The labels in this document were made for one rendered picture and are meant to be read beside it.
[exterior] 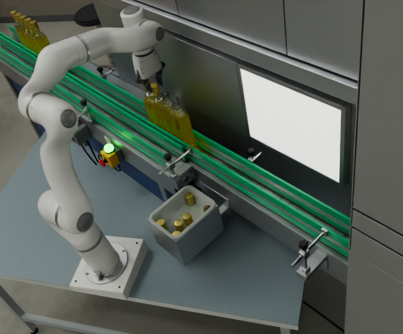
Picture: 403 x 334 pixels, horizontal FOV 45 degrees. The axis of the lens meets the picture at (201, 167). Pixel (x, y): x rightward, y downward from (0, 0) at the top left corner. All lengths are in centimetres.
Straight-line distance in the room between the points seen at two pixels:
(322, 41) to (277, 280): 95
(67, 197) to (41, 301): 153
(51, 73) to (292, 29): 73
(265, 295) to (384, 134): 114
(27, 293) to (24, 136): 160
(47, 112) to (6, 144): 284
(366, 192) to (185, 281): 112
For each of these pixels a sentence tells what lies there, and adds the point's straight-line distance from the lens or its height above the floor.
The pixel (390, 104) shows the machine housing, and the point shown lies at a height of 187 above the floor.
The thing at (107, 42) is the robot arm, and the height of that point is 163.
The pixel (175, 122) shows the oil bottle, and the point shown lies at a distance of 192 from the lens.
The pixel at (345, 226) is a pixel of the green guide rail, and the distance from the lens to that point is 166.
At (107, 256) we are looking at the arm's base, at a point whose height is 90.
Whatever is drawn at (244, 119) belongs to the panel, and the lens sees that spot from 182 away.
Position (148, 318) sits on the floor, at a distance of 283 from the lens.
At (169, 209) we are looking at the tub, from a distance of 193.
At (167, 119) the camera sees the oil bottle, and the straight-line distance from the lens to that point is 196.
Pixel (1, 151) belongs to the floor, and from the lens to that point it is 434.
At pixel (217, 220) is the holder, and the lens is 191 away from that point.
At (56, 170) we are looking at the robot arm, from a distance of 166.
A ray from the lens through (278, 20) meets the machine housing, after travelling 148.
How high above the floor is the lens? 240
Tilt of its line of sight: 44 degrees down
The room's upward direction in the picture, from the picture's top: 15 degrees counter-clockwise
